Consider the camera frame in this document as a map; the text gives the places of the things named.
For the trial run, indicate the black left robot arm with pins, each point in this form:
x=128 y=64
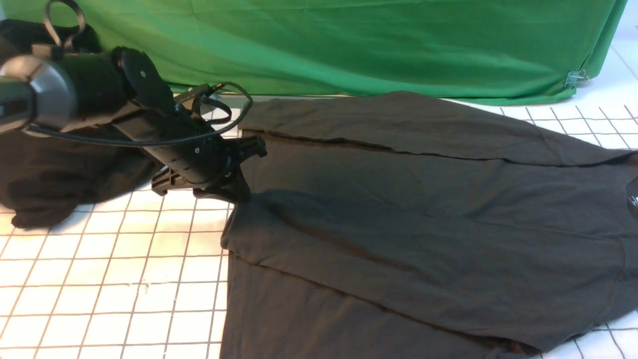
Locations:
x=148 y=92

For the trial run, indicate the green backdrop cloth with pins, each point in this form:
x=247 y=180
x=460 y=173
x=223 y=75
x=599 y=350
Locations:
x=495 y=52

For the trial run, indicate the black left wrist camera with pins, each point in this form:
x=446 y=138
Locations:
x=192 y=101

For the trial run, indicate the black crumpled cloth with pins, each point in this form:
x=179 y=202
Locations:
x=44 y=179

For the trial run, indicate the silver binder clip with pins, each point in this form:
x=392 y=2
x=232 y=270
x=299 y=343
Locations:
x=575 y=79

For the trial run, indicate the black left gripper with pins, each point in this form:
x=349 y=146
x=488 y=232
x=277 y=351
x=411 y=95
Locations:
x=207 y=166

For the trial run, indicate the gray long sleeve shirt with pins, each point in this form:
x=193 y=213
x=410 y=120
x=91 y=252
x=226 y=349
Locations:
x=406 y=227

